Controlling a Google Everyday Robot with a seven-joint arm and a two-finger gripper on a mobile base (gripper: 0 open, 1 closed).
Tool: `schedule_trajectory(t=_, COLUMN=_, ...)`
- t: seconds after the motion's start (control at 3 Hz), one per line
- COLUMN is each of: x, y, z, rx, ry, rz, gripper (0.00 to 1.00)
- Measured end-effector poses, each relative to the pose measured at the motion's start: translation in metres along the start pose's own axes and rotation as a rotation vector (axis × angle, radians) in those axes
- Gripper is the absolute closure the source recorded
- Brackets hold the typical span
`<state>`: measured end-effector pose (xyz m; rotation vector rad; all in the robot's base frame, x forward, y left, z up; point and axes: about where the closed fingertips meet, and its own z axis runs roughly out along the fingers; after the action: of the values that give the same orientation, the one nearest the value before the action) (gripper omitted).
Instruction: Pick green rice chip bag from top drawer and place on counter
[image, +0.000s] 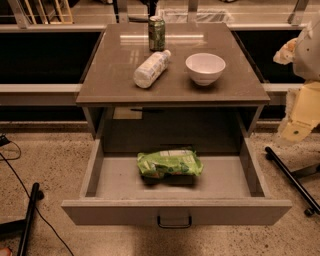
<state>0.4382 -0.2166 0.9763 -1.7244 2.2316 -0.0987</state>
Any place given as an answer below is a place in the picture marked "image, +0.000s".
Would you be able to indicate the black stand leg left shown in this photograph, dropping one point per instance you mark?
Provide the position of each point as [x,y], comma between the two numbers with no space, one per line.
[23,226]

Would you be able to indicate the white bowl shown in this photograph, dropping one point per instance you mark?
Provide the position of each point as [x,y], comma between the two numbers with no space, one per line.
[204,68]

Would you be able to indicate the black stand leg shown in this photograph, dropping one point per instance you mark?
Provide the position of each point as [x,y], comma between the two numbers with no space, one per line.
[23,226]
[294,177]

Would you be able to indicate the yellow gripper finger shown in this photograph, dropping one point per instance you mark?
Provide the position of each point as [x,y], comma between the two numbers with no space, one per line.
[286,53]
[302,113]

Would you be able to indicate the clear plastic bottle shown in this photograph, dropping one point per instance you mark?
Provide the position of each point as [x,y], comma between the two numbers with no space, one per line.
[146,74]

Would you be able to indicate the wooden rack in background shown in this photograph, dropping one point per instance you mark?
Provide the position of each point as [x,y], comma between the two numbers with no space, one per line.
[48,11]

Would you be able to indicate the green rice chip bag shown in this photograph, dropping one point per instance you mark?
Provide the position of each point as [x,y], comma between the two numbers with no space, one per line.
[158,165]

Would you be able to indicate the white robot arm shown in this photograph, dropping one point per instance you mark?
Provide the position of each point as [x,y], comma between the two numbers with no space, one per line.
[306,62]

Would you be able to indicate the open grey drawer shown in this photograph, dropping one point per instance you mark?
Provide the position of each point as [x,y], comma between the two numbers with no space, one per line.
[230,191]

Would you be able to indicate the green soda can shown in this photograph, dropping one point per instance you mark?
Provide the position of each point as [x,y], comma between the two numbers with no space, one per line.
[156,33]

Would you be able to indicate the black stand leg right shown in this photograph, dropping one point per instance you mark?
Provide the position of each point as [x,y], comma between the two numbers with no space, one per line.
[294,177]

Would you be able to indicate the grey cabinet with counter top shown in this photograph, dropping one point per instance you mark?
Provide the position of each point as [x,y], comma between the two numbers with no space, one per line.
[173,112]

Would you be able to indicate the black drawer handle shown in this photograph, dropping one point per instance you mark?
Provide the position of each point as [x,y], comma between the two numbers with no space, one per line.
[174,223]

